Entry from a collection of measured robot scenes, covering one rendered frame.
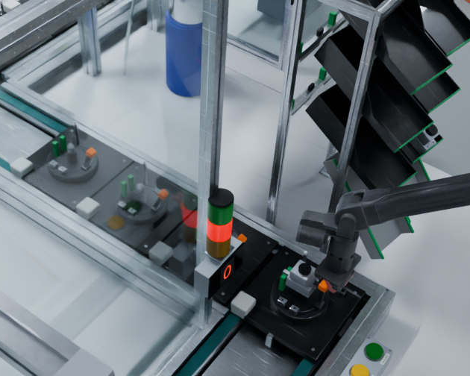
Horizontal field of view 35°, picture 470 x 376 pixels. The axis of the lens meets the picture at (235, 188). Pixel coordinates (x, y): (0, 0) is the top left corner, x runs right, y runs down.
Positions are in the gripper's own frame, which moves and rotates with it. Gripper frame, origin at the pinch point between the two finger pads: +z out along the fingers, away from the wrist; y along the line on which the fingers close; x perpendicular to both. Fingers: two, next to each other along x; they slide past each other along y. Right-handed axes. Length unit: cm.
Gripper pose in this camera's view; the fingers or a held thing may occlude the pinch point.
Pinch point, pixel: (332, 289)
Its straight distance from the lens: 174.3
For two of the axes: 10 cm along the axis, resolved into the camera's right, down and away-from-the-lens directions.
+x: 8.1, 4.5, -3.8
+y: -5.8, 5.7, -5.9
